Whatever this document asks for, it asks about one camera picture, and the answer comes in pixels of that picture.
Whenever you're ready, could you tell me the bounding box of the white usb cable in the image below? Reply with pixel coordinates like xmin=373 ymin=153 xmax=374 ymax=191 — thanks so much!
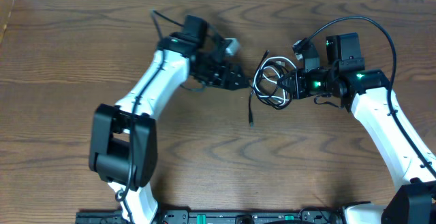
xmin=253 ymin=56 xmax=298 ymax=105

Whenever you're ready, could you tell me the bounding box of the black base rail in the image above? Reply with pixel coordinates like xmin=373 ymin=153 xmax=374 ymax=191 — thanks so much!
xmin=74 ymin=207 xmax=344 ymax=224

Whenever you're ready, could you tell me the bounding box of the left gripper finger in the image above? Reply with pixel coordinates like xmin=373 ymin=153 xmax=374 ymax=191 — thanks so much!
xmin=226 ymin=80 xmax=249 ymax=91
xmin=231 ymin=65 xmax=246 ymax=83

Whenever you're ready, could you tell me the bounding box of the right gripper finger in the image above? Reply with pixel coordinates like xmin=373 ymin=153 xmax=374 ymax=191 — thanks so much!
xmin=277 ymin=71 xmax=297 ymax=84
xmin=279 ymin=82 xmax=297 ymax=99

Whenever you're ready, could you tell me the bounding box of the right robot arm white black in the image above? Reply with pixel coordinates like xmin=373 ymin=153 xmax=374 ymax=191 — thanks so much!
xmin=277 ymin=33 xmax=435 ymax=223

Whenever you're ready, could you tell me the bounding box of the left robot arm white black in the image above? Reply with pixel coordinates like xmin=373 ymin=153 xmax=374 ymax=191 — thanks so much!
xmin=89 ymin=15 xmax=249 ymax=223

